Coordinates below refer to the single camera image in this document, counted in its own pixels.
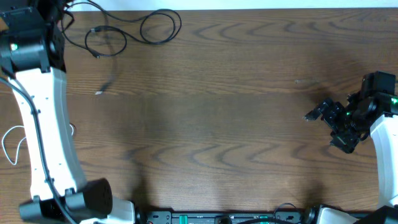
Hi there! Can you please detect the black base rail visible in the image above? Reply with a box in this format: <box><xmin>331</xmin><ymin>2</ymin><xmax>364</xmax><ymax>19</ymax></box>
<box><xmin>136</xmin><ymin>203</ymin><xmax>322</xmax><ymax>224</ymax></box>

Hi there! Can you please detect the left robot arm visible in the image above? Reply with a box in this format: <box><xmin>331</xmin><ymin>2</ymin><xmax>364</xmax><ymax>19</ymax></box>
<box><xmin>1</xmin><ymin>0</ymin><xmax>136</xmax><ymax>223</ymax></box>

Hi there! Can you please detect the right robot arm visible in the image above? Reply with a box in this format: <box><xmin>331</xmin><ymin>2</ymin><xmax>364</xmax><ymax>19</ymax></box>
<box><xmin>301</xmin><ymin>71</ymin><xmax>397</xmax><ymax>223</ymax></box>

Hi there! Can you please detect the long black usb cable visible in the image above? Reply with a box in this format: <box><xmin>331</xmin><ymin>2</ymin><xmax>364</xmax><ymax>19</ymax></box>
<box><xmin>60</xmin><ymin>0</ymin><xmax>183</xmax><ymax>59</ymax></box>

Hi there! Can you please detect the short black usb cable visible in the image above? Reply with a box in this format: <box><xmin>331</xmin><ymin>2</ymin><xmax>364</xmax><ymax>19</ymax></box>
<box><xmin>95</xmin><ymin>55</ymin><xmax>121</xmax><ymax>96</ymax></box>

